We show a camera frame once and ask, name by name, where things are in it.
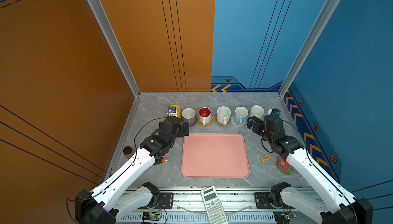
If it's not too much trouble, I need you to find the yellow mug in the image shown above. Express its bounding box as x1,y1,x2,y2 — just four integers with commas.
175,105,181,119

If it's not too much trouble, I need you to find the white mug purple handle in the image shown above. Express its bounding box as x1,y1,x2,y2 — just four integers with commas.
182,108,197,126

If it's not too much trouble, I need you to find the white mug blue handle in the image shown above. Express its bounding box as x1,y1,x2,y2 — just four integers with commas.
234,106,249,125

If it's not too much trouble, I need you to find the white mug red inside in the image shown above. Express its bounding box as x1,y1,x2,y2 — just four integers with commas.
198,107,212,125

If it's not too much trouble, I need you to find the rattan woven round coaster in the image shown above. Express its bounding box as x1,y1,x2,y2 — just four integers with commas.
197,119,213,127

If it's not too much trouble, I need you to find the multicolour woven round coaster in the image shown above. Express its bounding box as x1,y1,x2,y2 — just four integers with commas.
231,116,247,127

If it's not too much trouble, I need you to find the cork paw print coaster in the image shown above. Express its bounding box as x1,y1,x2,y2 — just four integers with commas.
213,116,231,127

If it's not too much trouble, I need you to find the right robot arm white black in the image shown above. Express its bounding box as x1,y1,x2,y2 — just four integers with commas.
247,114,374,224

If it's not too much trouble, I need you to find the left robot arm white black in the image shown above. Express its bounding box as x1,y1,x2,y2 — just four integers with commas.
71,116,190,224

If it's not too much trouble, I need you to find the pink tray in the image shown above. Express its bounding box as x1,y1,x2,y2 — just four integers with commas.
181,134,250,178

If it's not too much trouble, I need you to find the small wooden block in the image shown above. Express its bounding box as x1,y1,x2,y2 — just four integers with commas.
260,154,271,163

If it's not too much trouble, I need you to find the red round tin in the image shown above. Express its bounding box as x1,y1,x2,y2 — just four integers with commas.
276,158,296,175

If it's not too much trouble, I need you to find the brown spice jar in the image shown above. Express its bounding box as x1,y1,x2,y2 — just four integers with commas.
123,146,134,160

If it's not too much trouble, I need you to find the white calculator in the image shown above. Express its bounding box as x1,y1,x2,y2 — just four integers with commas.
201,186,228,224

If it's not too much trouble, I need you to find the left circuit board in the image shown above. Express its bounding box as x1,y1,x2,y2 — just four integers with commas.
142,212,163,224

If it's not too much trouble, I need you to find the circuit board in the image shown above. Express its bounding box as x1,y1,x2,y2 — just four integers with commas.
142,212,163,224
273,212,297,224

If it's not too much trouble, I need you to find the right circuit board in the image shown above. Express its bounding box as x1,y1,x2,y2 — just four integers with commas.
273,212,297,224

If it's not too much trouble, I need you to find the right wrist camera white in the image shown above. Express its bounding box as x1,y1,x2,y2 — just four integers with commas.
267,108,281,116

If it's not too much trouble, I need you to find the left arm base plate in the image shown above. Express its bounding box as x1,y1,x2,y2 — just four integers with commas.
146,192,174,209

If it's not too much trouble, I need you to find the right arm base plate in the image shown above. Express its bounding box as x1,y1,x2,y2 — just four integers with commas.
254,192,292,209

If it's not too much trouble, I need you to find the aluminium front rail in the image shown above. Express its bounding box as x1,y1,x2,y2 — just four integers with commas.
81,188,352,224

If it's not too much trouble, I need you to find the aluminium frame post right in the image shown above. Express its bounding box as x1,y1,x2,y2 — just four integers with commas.
278,0,341,98

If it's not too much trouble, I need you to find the aluminium frame post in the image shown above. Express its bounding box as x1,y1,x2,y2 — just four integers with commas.
87,0,140,98
278,0,341,98

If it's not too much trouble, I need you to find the aluminium frame post left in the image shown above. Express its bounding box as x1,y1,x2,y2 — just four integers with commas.
87,0,140,98

